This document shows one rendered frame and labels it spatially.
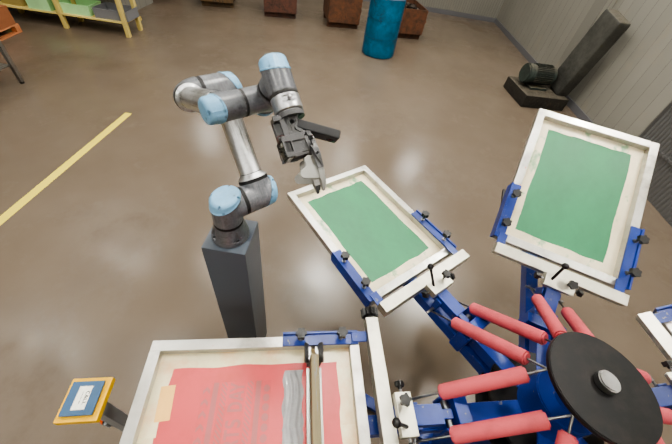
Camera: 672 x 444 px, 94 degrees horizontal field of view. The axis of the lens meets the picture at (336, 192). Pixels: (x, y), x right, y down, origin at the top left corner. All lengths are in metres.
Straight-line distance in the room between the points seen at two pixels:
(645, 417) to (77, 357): 2.75
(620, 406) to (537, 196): 0.97
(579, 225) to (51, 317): 3.25
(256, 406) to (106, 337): 1.58
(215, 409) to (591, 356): 1.25
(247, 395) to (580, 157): 1.93
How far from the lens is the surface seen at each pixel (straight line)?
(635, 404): 1.40
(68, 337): 2.84
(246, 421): 1.36
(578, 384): 1.31
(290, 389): 1.36
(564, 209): 1.98
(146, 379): 1.43
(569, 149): 2.11
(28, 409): 2.74
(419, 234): 1.84
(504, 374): 1.33
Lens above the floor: 2.29
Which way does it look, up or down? 44 degrees down
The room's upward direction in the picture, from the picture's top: 9 degrees clockwise
